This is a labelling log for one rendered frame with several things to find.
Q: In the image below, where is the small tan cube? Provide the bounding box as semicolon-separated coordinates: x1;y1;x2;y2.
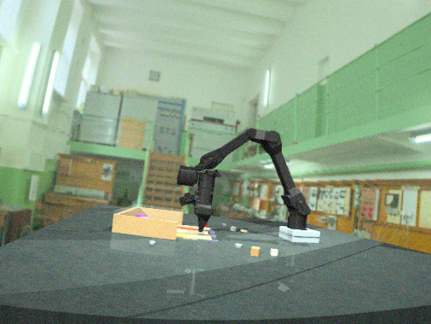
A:
250;247;261;257

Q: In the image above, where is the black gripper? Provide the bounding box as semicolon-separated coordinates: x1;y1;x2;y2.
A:
194;188;214;233

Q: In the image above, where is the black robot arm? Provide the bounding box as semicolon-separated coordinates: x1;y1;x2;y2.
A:
177;128;311;230

